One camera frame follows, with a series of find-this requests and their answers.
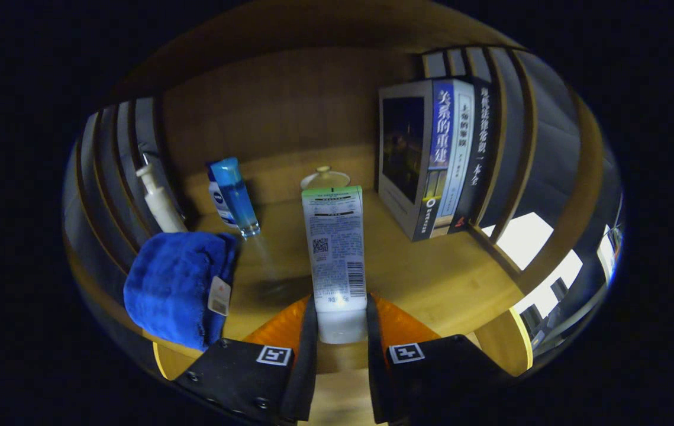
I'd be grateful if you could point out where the wooden cabinet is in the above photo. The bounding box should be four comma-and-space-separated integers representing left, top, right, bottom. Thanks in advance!
62, 0, 617, 379

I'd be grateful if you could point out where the tan lidded teacup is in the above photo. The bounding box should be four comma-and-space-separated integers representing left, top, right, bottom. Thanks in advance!
300, 166, 351, 191

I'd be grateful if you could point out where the blue towel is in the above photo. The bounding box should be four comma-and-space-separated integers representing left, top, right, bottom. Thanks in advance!
123, 231, 238, 351

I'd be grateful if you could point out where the white bottle with blue label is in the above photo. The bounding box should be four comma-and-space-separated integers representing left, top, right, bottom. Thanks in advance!
207, 169, 240, 230

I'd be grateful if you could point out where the white squeeze tube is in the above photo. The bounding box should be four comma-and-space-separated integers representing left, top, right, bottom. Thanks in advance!
301, 186, 369, 345

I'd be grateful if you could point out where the black book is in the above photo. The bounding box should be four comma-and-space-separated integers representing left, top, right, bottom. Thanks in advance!
449, 77, 500, 234

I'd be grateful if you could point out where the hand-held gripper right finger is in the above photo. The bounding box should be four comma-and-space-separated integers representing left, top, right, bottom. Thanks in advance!
366, 293, 512, 424

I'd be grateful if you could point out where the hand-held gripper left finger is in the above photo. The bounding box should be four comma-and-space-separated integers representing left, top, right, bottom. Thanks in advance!
172, 294, 318, 424

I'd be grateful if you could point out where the white pump bottle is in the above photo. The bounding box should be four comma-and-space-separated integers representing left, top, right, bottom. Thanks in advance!
136, 163, 188, 234

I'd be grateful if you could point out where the grey book with blue spine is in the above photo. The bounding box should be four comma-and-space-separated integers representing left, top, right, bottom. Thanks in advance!
378, 80, 456, 242

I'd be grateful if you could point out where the wooden countertop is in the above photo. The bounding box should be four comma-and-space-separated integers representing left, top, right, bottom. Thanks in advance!
150, 189, 530, 375

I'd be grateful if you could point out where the clear blue bottle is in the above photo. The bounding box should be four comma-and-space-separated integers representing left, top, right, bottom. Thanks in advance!
209, 157, 261, 238

